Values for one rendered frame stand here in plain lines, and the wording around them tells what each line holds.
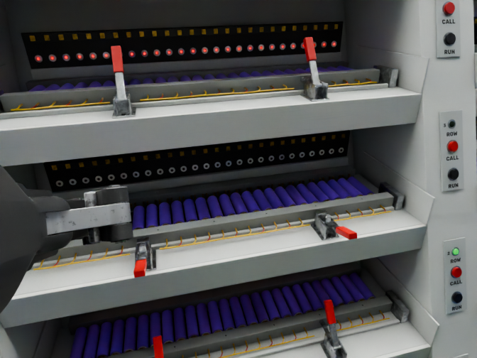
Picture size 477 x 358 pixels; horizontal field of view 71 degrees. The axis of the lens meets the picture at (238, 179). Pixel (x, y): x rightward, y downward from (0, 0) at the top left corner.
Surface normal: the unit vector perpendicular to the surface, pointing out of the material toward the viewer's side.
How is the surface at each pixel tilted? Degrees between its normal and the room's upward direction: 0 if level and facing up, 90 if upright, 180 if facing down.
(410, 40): 90
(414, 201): 90
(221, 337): 21
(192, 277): 111
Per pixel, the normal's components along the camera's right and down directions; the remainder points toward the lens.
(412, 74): -0.97, 0.12
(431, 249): 0.21, 0.09
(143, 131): 0.23, 0.44
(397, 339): -0.02, -0.89
